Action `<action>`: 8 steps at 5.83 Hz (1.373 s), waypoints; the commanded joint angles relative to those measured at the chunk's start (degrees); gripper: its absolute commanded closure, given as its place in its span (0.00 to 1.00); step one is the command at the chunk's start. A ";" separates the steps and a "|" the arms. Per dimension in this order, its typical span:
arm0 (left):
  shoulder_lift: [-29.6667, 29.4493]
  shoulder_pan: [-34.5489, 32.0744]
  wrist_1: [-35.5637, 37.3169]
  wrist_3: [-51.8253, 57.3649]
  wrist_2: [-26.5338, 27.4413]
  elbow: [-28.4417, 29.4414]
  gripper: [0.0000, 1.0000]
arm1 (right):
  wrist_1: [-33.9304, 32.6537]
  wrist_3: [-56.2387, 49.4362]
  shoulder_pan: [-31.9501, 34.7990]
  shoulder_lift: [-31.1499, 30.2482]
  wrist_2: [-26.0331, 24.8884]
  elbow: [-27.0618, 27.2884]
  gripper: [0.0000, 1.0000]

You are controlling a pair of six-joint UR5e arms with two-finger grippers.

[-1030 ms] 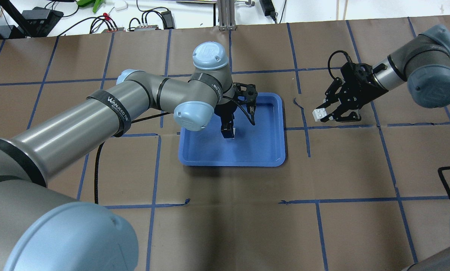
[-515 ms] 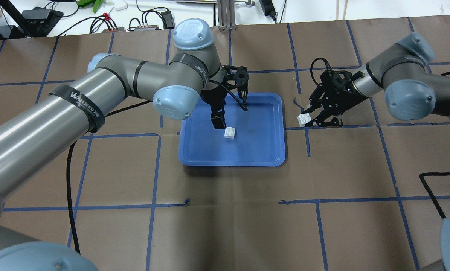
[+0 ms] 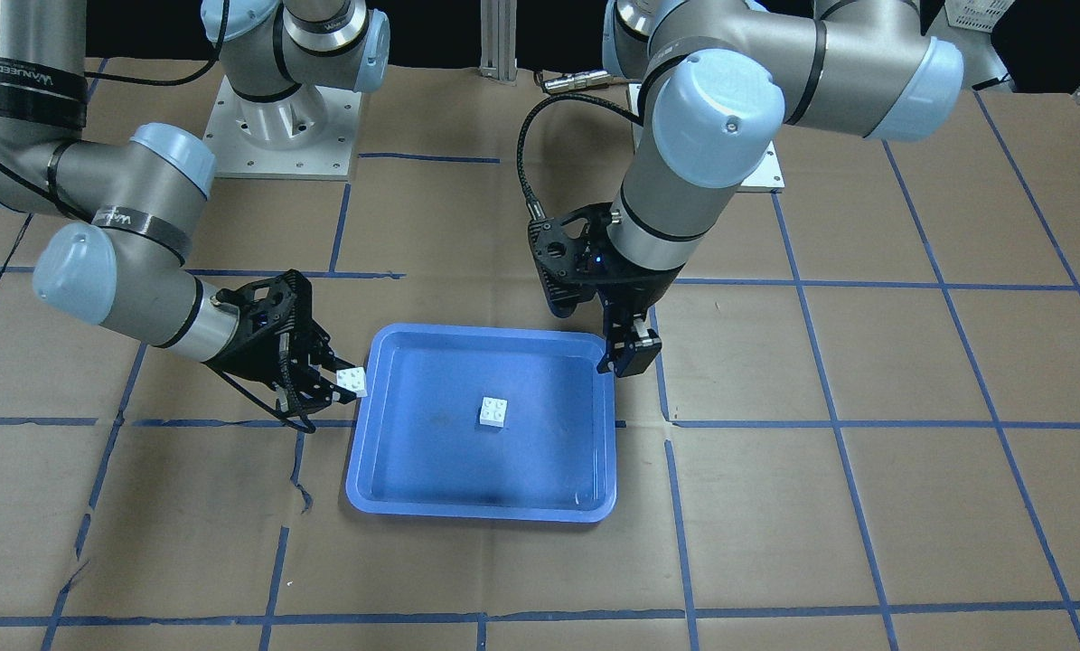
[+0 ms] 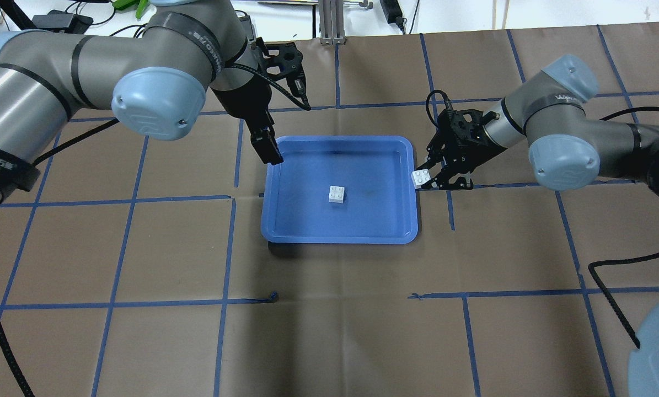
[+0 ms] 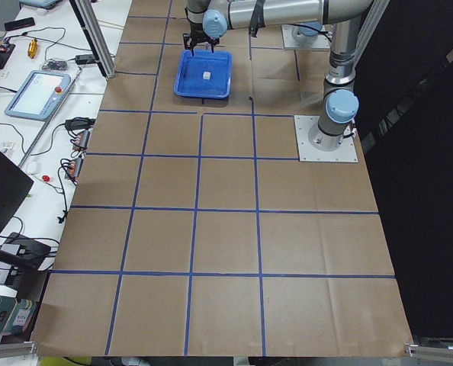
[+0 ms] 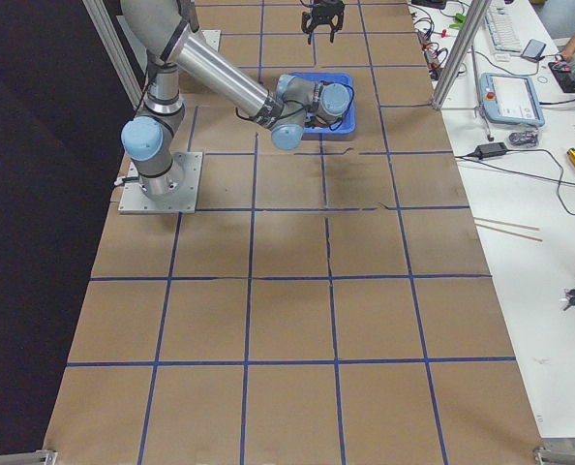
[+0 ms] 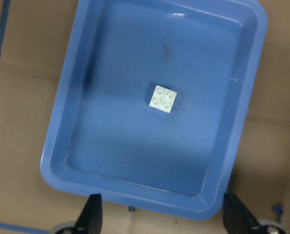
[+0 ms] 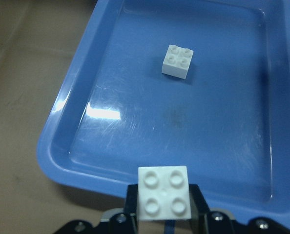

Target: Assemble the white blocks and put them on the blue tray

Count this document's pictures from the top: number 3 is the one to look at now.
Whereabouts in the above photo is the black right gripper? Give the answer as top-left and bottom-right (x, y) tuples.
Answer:
(204, 270), (355, 433)

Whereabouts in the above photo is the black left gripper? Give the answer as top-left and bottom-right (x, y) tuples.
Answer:
(528, 203), (683, 378)

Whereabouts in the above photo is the white building block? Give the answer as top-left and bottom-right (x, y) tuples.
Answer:
(478, 396), (508, 429)
(334, 366), (369, 397)

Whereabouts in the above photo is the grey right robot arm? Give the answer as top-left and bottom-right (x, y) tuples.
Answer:
(0, 1), (390, 433)

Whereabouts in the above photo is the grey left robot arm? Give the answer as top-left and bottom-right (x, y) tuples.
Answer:
(516, 1), (964, 376)

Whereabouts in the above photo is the blue plastic tray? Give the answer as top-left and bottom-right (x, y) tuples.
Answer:
(345, 323), (617, 524)

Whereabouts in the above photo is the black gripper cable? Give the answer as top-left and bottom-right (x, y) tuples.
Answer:
(516, 90), (644, 227)

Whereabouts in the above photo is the aluminium extrusion post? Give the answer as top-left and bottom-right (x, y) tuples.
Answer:
(478, 0), (518, 85)

